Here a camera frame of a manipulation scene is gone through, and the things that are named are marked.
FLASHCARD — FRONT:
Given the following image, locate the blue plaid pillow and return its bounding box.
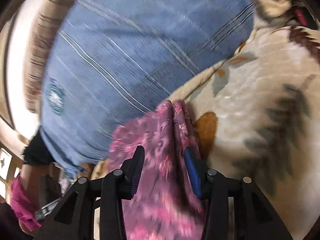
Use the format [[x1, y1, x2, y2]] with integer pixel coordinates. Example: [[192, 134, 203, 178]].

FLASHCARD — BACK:
[[41, 0, 253, 177]]

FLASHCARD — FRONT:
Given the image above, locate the purple floral shirt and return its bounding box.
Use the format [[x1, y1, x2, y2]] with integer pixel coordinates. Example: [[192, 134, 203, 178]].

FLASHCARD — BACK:
[[108, 100, 204, 239]]

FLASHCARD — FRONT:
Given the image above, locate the beige leaf print blanket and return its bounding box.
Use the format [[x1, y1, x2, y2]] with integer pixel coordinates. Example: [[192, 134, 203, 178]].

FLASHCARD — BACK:
[[77, 0, 320, 240]]

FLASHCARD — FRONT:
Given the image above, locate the brown striped pillow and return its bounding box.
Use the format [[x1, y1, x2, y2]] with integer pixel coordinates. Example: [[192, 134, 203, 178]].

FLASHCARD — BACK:
[[23, 0, 75, 114]]

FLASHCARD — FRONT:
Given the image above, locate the black cloth at headboard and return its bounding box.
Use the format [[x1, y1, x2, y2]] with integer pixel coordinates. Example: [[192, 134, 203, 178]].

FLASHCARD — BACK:
[[23, 130, 55, 166]]

